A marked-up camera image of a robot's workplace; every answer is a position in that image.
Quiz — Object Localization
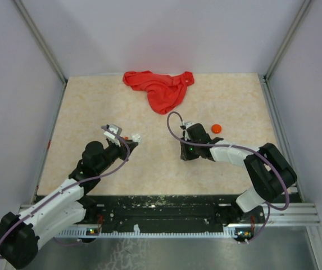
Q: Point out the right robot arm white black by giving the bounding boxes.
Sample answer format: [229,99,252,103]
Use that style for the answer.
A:
[180,122,297,224]

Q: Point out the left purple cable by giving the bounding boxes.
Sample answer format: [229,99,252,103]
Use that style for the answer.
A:
[0,126,130,259]

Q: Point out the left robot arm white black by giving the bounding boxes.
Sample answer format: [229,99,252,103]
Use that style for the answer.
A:
[0,138,139,269]

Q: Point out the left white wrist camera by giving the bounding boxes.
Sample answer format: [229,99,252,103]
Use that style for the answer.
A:
[101,124,122,146]

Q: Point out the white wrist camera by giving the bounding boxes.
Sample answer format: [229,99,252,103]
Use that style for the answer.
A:
[101,124,122,146]
[180,121,194,141]

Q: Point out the purple cable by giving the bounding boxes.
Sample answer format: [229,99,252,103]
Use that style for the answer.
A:
[167,111,291,244]
[0,126,130,259]

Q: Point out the white earbud charging case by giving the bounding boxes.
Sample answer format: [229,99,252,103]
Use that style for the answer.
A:
[131,133,143,143]

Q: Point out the red crumpled cloth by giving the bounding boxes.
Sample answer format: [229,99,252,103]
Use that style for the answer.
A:
[123,71,194,115]

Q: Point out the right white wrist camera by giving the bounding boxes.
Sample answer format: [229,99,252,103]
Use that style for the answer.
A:
[180,121,194,141]

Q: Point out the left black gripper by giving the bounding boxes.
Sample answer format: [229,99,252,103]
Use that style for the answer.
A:
[96,136,137,174]

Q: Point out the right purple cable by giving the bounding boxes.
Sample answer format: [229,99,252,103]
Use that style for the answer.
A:
[167,111,291,244]

